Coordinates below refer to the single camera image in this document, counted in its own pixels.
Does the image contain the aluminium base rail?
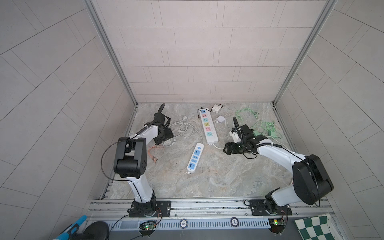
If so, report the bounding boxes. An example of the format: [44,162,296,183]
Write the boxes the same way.
[85,197,335,232]

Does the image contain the pink charger with cable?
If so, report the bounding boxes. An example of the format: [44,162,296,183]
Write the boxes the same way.
[146,144,164,164]

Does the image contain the small blue-socket power strip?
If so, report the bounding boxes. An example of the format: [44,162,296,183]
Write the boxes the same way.
[187,143,205,175]

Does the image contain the black round stool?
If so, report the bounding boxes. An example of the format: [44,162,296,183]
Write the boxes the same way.
[80,221,110,240]

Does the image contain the green white checkerboard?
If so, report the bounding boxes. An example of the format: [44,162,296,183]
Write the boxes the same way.
[295,214,343,240]

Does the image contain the green cable bundle far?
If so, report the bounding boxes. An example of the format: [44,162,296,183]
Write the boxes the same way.
[234,107,261,122]

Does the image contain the white power strip cord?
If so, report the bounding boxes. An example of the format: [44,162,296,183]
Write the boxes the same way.
[167,116,199,147]

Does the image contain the green charger with cable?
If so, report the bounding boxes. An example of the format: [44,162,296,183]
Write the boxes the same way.
[253,121,283,139]

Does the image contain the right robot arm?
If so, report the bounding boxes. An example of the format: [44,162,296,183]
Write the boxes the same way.
[223,122,334,216]

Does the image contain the blue handled tool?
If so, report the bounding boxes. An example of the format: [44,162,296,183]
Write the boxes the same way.
[54,215,87,240]

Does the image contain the long multicolour power strip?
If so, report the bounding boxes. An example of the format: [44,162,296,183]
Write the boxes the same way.
[198,108,219,145]

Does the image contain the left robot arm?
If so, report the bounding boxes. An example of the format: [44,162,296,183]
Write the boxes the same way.
[113,112,174,218]

